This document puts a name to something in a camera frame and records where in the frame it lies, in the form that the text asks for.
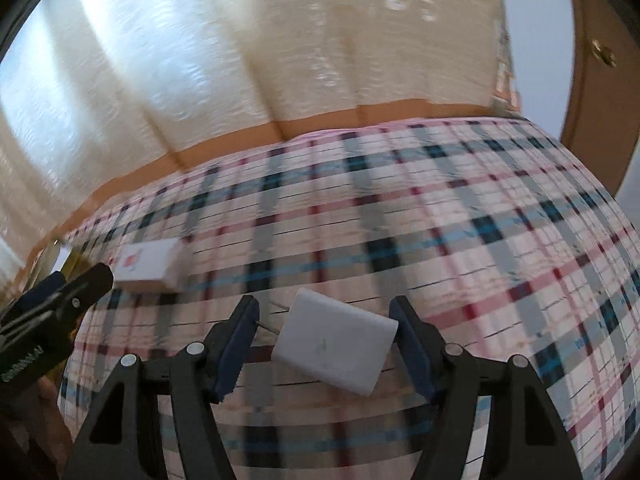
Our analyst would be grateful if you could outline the plaid checkered tablecloth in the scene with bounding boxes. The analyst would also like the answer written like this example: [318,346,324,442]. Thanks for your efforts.
[58,118,639,479]

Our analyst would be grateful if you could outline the cream lace curtain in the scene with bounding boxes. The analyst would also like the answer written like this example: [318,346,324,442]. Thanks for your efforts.
[1,0,521,286]

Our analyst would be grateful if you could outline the left hand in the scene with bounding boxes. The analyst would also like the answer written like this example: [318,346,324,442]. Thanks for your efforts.
[10,376,74,479]

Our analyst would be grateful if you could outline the white power adapter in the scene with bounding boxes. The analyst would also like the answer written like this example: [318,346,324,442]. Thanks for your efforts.
[258,288,398,396]

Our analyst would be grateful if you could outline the gold metal tin tray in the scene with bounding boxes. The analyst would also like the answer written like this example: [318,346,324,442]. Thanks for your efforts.
[1,240,91,308]

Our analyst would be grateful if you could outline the brass door knob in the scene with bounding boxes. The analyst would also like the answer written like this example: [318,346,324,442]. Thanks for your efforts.
[590,39,617,68]

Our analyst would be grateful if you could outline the white and cork box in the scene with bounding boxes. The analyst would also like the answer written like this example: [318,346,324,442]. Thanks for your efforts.
[112,237,192,294]

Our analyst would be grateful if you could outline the brown wooden door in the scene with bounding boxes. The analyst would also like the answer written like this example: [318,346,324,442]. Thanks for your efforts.
[561,0,639,194]

